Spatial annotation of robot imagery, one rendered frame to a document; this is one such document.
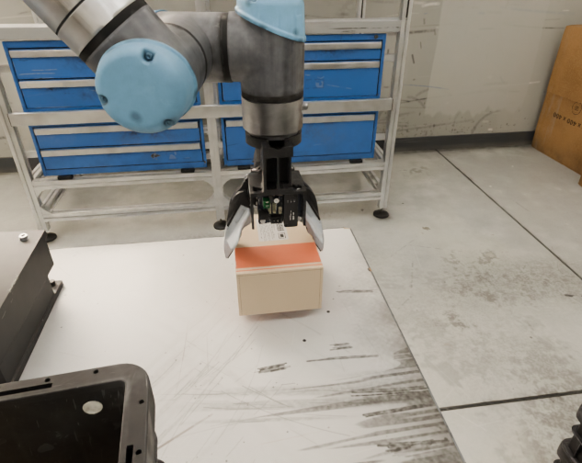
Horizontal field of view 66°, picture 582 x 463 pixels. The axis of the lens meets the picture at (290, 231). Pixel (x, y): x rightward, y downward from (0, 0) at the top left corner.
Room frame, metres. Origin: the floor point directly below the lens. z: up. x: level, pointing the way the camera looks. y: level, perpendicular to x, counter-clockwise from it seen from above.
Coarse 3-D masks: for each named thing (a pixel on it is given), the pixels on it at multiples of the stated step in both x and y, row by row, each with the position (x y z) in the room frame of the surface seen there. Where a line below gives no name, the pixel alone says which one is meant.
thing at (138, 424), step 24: (0, 384) 0.19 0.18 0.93; (24, 384) 0.19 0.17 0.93; (48, 384) 0.19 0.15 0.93; (72, 384) 0.19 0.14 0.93; (96, 384) 0.19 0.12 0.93; (120, 384) 0.19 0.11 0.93; (144, 384) 0.19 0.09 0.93; (0, 408) 0.17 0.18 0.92; (144, 408) 0.17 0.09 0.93; (120, 432) 0.16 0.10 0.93; (144, 432) 0.15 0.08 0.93; (120, 456) 0.14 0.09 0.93; (144, 456) 0.14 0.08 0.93
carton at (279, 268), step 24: (240, 240) 0.56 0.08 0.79; (264, 240) 0.56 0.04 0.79; (288, 240) 0.56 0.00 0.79; (312, 240) 0.56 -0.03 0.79; (240, 264) 0.50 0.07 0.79; (264, 264) 0.50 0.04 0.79; (288, 264) 0.50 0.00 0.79; (312, 264) 0.50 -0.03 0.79; (240, 288) 0.48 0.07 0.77; (264, 288) 0.48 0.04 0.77; (288, 288) 0.49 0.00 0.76; (312, 288) 0.49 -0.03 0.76; (240, 312) 0.48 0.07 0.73; (264, 312) 0.48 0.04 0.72
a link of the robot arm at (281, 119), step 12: (252, 108) 0.52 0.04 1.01; (264, 108) 0.51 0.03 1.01; (276, 108) 0.51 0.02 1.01; (288, 108) 0.51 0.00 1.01; (300, 108) 0.53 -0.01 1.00; (252, 120) 0.52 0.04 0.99; (264, 120) 0.51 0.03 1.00; (276, 120) 0.51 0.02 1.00; (288, 120) 0.51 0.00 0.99; (300, 120) 0.53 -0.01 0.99; (252, 132) 0.52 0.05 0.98; (264, 132) 0.51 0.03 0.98; (276, 132) 0.51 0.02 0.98; (288, 132) 0.51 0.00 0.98
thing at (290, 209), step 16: (256, 144) 0.52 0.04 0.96; (272, 144) 0.55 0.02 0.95; (288, 144) 0.50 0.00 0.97; (272, 160) 0.52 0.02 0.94; (288, 160) 0.52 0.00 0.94; (256, 176) 0.54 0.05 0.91; (272, 176) 0.52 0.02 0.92; (288, 176) 0.52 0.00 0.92; (256, 192) 0.50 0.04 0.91; (272, 192) 0.50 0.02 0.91; (288, 192) 0.50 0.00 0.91; (304, 192) 0.50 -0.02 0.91; (272, 208) 0.51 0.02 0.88; (288, 208) 0.50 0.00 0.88; (304, 208) 0.50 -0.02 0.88; (288, 224) 0.50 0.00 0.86; (304, 224) 0.50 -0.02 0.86
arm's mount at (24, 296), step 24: (0, 240) 0.55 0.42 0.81; (24, 240) 0.55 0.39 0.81; (0, 264) 0.49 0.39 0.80; (24, 264) 0.49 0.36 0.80; (48, 264) 0.55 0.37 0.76; (0, 288) 0.44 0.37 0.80; (24, 288) 0.47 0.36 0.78; (48, 288) 0.53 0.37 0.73; (0, 312) 0.40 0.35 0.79; (24, 312) 0.45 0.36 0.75; (48, 312) 0.50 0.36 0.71; (0, 336) 0.39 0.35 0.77; (24, 336) 0.43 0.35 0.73; (0, 360) 0.37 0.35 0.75; (24, 360) 0.41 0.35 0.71
